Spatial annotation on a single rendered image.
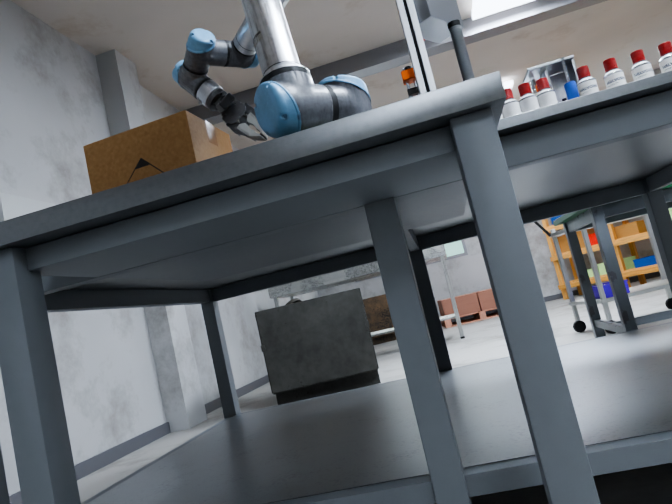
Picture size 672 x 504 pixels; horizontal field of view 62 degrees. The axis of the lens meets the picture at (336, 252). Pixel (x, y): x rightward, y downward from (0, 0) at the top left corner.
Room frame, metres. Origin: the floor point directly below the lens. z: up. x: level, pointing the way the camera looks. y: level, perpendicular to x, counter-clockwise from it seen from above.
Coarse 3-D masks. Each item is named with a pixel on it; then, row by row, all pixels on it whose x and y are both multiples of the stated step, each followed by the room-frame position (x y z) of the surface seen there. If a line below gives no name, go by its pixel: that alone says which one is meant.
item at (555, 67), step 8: (568, 56) 1.60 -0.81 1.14; (544, 64) 1.62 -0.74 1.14; (552, 64) 1.62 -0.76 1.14; (560, 64) 1.63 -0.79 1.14; (568, 64) 1.65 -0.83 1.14; (528, 72) 1.64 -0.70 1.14; (536, 72) 1.65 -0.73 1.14; (552, 72) 1.69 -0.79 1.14; (560, 72) 1.71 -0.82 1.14; (528, 80) 1.71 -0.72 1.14
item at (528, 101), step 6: (522, 84) 1.57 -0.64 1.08; (528, 84) 1.57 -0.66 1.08; (522, 90) 1.57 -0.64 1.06; (528, 90) 1.57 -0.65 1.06; (522, 96) 1.58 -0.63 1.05; (528, 96) 1.56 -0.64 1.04; (534, 96) 1.56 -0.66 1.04; (522, 102) 1.57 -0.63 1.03; (528, 102) 1.56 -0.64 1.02; (534, 102) 1.56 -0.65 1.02; (522, 108) 1.58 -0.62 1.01; (528, 108) 1.56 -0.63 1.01; (534, 108) 1.56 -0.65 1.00
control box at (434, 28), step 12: (420, 0) 1.46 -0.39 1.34; (432, 0) 1.46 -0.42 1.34; (444, 0) 1.51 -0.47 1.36; (420, 12) 1.46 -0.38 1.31; (432, 12) 1.45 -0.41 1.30; (444, 12) 1.50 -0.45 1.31; (456, 12) 1.55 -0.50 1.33; (420, 24) 1.48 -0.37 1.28; (432, 24) 1.49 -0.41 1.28; (444, 24) 1.51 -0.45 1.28; (432, 36) 1.57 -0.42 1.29; (444, 36) 1.59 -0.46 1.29
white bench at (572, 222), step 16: (592, 208) 2.58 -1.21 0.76; (608, 208) 2.57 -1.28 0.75; (624, 208) 2.56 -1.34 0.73; (640, 208) 2.55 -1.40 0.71; (560, 224) 3.24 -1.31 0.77; (576, 224) 2.96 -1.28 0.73; (592, 224) 2.62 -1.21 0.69; (576, 240) 3.18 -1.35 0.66; (608, 240) 2.57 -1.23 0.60; (576, 256) 3.18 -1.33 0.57; (608, 256) 2.57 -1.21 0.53; (576, 272) 3.23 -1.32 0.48; (608, 272) 2.59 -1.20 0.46; (624, 288) 2.57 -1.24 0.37; (592, 304) 3.18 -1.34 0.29; (624, 304) 2.57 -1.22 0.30; (592, 320) 3.19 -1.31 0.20; (624, 320) 2.58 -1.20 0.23; (640, 320) 2.86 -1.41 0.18; (656, 320) 2.85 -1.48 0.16
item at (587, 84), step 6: (582, 66) 1.54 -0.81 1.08; (576, 72) 1.56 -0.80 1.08; (582, 72) 1.54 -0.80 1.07; (588, 72) 1.54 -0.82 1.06; (582, 78) 1.55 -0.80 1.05; (588, 78) 1.53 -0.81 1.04; (594, 78) 1.54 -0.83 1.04; (582, 84) 1.54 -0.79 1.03; (588, 84) 1.53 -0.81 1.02; (594, 84) 1.53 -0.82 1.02; (582, 90) 1.55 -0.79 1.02; (588, 90) 1.54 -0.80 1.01; (594, 90) 1.53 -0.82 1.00
